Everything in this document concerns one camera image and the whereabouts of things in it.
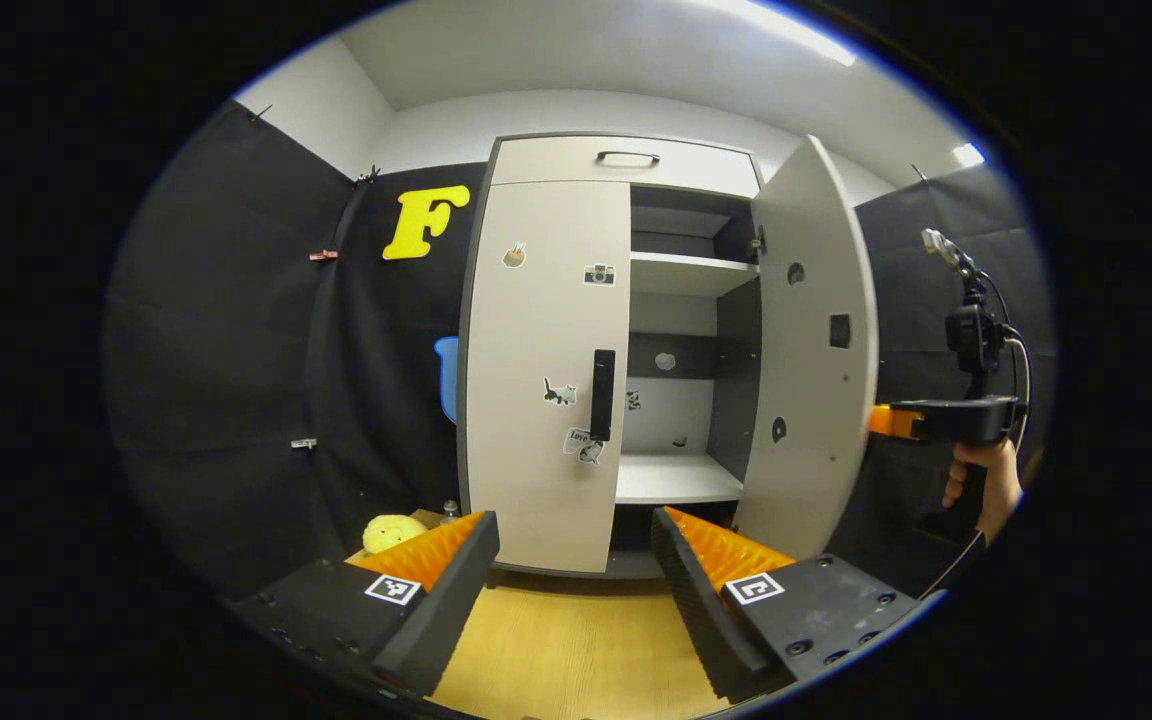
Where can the yellow plush toy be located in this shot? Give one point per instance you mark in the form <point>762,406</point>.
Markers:
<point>391,533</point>

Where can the beige double-door shoe cabinet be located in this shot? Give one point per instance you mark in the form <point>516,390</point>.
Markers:
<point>666,420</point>

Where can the small ceiling light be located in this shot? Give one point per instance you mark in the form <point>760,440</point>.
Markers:
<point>969,154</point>

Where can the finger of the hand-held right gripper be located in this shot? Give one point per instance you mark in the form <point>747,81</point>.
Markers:
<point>896,421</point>

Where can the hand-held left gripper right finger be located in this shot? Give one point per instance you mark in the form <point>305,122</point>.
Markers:
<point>701,610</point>

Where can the beige shoe cabinet door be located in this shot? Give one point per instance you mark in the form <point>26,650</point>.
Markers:
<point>536,330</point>
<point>811,400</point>

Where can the white cabinet shelf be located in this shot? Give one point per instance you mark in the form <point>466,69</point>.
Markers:
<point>676,480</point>
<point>686,272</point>

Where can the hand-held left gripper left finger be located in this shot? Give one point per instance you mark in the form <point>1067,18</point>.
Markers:
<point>446,610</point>

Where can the small clear bottle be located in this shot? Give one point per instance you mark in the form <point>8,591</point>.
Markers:
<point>450,511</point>

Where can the black backdrop cloth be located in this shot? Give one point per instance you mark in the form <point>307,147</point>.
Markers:
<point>226,380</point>
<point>921,280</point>

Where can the beige cabinet drawer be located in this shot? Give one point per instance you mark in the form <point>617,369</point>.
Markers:
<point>556,160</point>

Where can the black clip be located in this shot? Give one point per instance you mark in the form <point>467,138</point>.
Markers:
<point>368,176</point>
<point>260,114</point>

